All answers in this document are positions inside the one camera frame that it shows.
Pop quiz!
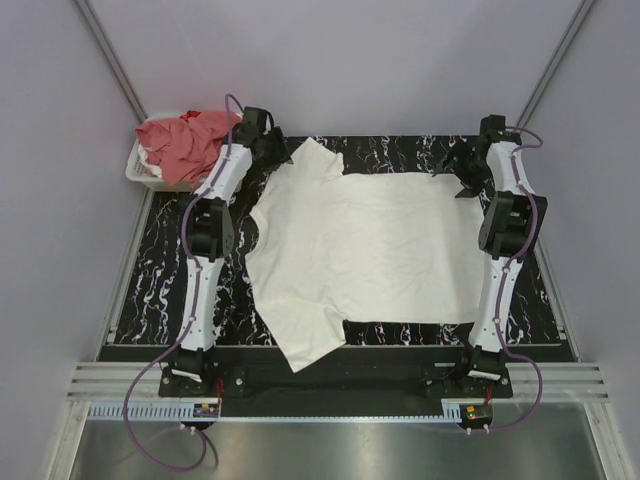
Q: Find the white garment in basket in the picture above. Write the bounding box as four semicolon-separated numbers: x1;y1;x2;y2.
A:
137;144;162;178

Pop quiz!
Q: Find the aluminium frame post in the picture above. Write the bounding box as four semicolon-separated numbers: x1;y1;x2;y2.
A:
73;0;147;122
516;0;599;129

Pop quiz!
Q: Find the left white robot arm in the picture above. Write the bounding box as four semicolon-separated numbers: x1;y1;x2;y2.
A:
168;107;291;396

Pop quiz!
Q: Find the black marbled table mat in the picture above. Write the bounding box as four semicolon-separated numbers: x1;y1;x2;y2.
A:
99;135;574;362

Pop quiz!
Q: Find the left aluminium frame post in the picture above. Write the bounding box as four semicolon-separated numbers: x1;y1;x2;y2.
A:
73;0;147;122

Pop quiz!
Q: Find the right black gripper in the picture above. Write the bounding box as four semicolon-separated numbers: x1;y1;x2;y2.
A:
433;139;491;199

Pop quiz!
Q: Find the white plastic laundry basket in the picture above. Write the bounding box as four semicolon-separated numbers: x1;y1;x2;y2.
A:
124;112;246;193

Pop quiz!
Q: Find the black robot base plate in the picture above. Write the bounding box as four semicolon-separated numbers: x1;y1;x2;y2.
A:
159;346;513;399

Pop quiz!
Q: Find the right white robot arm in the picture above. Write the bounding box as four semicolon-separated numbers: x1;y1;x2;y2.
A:
433;114;548;397

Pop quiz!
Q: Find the white t-shirt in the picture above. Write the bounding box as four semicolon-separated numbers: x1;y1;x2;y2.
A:
246;139;483;372

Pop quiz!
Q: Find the pink crumpled t-shirt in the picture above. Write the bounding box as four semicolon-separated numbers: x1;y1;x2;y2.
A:
135;110;242;188

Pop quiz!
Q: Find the grey slotted cable duct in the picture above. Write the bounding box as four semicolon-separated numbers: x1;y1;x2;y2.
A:
87;402;464;422

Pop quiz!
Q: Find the right aluminium frame post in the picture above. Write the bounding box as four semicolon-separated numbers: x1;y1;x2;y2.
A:
516;0;599;129

